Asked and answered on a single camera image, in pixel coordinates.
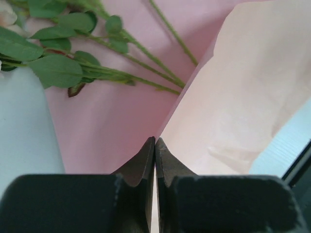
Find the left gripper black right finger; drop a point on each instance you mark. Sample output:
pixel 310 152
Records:
pixel 191 203

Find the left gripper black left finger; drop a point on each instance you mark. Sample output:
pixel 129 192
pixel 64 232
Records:
pixel 120 202

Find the pink paper wrapping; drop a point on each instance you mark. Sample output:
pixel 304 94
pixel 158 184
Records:
pixel 246 107

